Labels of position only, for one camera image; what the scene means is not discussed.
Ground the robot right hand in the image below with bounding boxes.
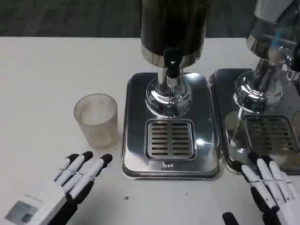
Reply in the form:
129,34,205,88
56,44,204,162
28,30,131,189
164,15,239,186
222,151,300,225

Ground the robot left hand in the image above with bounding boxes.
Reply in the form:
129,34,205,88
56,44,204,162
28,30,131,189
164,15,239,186
0,151,113,225

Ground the clear ribbed glass cup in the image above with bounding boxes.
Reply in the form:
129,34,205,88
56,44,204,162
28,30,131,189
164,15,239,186
73,93,119,149

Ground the slotted steel drip grid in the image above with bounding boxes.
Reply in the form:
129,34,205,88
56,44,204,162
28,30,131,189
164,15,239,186
144,119,198,160
243,114,300,154

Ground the steel drip tray base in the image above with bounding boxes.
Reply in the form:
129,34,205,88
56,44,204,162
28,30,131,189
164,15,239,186
121,72,225,181
208,68,300,175

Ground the clear plastic dispenser tap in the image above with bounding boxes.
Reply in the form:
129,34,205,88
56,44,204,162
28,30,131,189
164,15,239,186
278,46,300,82

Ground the clear tank drink dispenser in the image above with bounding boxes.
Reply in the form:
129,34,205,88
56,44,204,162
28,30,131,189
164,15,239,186
233,0,300,113

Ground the black dispenser tap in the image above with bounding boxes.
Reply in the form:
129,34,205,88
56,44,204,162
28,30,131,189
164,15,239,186
163,48,183,90

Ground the dark tank drink dispenser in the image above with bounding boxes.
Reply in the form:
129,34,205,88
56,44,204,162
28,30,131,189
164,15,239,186
140,0,208,118

